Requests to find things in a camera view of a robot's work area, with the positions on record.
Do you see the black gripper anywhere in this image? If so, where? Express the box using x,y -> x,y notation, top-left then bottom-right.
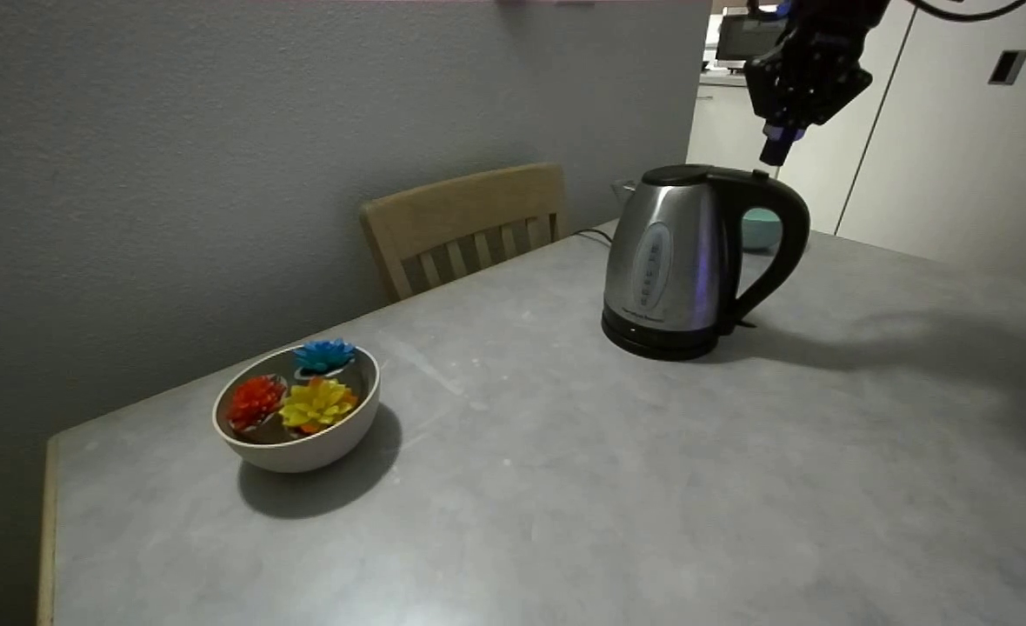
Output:
746,0 -> 895,167

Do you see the stainless steel electric kettle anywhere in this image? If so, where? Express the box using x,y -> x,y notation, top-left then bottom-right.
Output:
602,160 -> 813,347

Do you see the black kettle power base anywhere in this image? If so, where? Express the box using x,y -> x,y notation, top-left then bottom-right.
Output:
597,305 -> 728,367

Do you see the silver microwave oven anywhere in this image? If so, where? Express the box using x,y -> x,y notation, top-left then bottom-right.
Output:
710,9 -> 793,71

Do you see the white kitchen counter cabinet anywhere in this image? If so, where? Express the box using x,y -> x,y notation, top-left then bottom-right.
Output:
687,72 -> 797,178

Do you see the teal container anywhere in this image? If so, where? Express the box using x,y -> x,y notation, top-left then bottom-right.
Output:
742,206 -> 786,257

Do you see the light wooden chair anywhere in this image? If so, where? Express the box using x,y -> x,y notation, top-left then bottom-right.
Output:
359,160 -> 572,302

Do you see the blue paper flower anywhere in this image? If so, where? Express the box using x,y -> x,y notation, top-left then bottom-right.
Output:
294,337 -> 362,381

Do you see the yellow paper flower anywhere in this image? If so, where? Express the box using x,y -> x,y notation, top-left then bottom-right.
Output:
274,376 -> 362,439

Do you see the beige ceramic bowl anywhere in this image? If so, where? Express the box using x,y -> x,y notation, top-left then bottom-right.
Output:
209,340 -> 385,477

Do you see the red paper flower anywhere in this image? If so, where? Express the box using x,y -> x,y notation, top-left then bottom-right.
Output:
222,373 -> 289,433

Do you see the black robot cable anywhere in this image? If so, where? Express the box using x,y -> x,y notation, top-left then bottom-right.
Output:
903,0 -> 1026,26

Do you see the black wall plate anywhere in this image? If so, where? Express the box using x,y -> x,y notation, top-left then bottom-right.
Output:
989,48 -> 1026,87

